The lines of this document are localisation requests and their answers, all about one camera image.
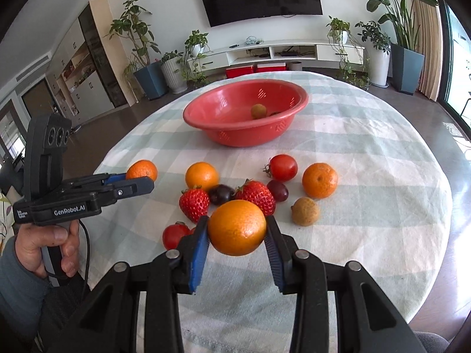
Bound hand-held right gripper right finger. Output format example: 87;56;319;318
263;214;416;353

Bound red storage box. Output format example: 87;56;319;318
256;62;287;73

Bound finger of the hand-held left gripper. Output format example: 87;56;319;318
97;176;155;207
62;172;128;189

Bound plant in ribbed white pot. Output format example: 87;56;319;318
161;49;188;94

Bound small rough mandarin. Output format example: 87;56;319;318
126;159;158;182

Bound large red strawberry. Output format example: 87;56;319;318
235;179;276;217

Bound white television cabinet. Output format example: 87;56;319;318
186;40;366;78

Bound red grape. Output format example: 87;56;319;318
266;180;289;203

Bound person's dark clothing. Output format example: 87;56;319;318
37;276;100;353

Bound red plastic colander bowl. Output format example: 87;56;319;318
183;80;309;147

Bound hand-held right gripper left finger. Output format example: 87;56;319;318
72;215;211;353

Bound white wall cabinets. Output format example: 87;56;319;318
46;18;115;126

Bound floral fabric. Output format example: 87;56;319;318
0;187;17;251

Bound black outdoor chairs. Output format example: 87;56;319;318
442;0;471;129

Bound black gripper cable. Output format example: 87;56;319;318
78;220;92;293

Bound bushy plant in tall white pot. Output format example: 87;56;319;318
355;20;391;88

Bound small tree in blue pot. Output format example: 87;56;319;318
108;0;168;100

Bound large rough mandarin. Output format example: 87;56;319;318
302;163;339;199

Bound person's left hand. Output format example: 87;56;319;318
15;220;82;278

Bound dark purple grape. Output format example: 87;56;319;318
208;184;236;207

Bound red tomato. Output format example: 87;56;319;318
162;222;195;251
263;154;298;182

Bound checked tablecloth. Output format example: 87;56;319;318
92;70;453;353

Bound trailing plant in white pot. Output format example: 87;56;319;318
326;16;369;83
180;29;213;87

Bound smooth round orange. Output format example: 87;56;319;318
185;162;220;192
207;199;267;257

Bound large-leaf plant in blue pot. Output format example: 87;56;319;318
342;0;439;95

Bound beige curtain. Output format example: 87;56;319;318
405;0;447;101

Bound person's left forearm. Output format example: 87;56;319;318
0;235;51;341

